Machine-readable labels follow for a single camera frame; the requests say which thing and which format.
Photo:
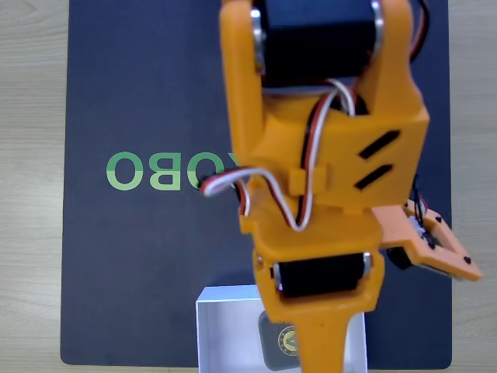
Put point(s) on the grey square case gold emblem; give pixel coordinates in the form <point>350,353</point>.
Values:
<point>277,342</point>

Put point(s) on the orange gripper camera mount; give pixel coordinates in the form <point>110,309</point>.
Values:
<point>438,248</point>

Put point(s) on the dark blue WOWROBO mat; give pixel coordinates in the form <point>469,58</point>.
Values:
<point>136,252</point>

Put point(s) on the white cardboard box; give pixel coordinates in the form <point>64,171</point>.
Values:
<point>229,334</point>

